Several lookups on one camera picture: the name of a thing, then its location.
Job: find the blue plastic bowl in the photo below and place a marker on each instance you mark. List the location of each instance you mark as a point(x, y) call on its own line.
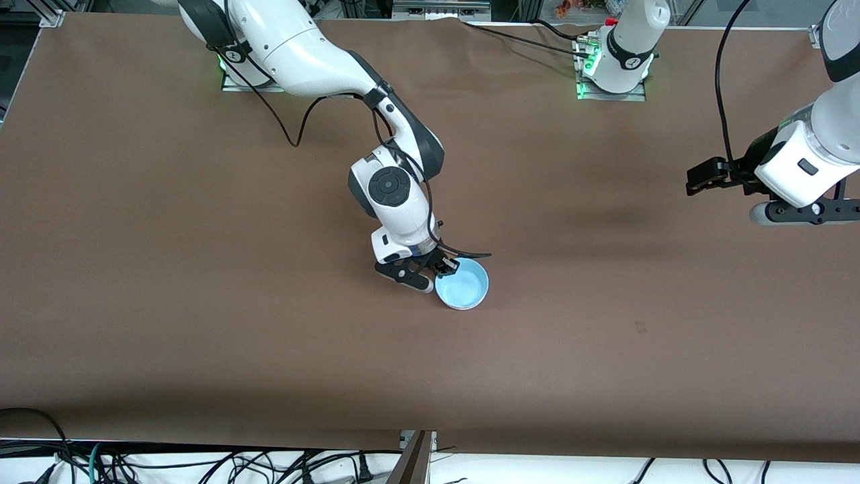
point(463, 288)

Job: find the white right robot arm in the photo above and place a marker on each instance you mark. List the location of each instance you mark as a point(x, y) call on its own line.
point(302, 47)

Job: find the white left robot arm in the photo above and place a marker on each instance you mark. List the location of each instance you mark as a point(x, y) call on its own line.
point(631, 47)

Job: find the black power plug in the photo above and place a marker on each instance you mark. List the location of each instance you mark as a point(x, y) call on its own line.
point(365, 469)

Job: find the brown table cover sheet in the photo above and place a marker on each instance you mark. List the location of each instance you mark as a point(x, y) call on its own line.
point(201, 302)

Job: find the colourful background objects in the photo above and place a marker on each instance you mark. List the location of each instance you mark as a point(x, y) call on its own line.
point(584, 7)

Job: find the brown wooden post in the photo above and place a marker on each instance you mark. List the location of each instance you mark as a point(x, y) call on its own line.
point(413, 460)

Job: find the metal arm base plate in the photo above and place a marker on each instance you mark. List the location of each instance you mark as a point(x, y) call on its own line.
point(611, 95)
point(255, 84)

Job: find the aluminium frame extrusion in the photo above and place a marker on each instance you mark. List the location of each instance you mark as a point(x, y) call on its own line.
point(440, 8)

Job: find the aluminium corner bracket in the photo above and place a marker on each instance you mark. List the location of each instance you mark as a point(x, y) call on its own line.
point(52, 18)

